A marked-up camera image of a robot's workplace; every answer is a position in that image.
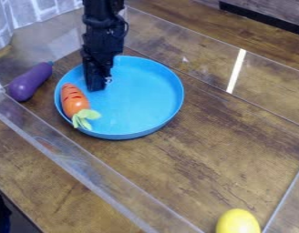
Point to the orange toy carrot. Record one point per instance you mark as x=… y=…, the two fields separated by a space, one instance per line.
x=77 y=107

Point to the white patterned curtain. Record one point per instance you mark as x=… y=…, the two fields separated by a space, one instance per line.
x=19 y=13

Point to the blue plastic plate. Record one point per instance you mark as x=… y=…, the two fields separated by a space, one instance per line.
x=139 y=102

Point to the clear acrylic enclosure wall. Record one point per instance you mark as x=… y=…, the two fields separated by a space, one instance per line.
x=228 y=153

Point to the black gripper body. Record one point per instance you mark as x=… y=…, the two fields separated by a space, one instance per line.
x=103 y=44

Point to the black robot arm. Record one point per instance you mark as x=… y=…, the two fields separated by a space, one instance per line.
x=103 y=9

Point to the yellow toy lemon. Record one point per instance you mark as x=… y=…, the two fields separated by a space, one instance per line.
x=237 y=221

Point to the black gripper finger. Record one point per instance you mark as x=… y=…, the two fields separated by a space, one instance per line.
x=98 y=77

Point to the purple toy eggplant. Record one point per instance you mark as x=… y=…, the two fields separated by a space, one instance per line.
x=23 y=86

